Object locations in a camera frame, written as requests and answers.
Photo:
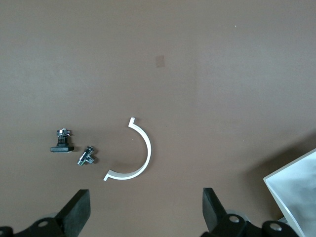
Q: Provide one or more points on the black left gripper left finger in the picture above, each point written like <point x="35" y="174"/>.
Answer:
<point x="74" y="212"/>

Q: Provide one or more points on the small silver metal fitting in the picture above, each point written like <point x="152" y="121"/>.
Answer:
<point x="86" y="156"/>

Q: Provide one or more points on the white plastic drawer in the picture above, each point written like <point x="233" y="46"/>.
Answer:
<point x="296" y="187"/>

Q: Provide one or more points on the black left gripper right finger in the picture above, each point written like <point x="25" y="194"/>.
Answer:
<point x="214" y="209"/>

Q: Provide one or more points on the black flat-head switch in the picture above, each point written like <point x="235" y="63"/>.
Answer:
<point x="61" y="148"/>

